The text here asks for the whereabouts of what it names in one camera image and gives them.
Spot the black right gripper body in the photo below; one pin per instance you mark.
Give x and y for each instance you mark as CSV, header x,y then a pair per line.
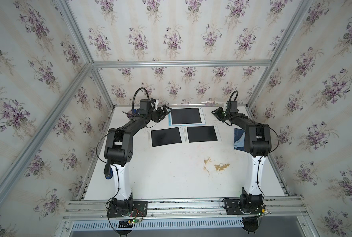
x,y
223,115

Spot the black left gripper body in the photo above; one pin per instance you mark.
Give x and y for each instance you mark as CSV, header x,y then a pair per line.
x,y
155,115

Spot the white framed tablet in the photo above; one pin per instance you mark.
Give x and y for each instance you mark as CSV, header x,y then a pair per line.
x,y
198,134
166,136

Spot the blue framed drawing tablet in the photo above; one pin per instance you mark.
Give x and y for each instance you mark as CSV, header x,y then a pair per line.
x,y
187,116

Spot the light blue microfiber cloth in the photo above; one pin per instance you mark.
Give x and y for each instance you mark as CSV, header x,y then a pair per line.
x,y
239,144

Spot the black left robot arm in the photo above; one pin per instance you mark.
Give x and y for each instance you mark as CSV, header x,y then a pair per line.
x,y
119,149

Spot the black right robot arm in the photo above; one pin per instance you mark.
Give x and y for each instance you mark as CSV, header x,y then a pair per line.
x,y
253,138

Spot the dark blue book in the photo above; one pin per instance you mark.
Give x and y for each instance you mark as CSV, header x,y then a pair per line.
x,y
238,133

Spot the small green circuit board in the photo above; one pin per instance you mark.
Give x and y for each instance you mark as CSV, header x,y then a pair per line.
x,y
129,223

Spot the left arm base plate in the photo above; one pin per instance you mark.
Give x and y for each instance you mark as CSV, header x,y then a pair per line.
x,y
127,209

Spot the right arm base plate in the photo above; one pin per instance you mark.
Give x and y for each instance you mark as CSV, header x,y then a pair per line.
x,y
236,207

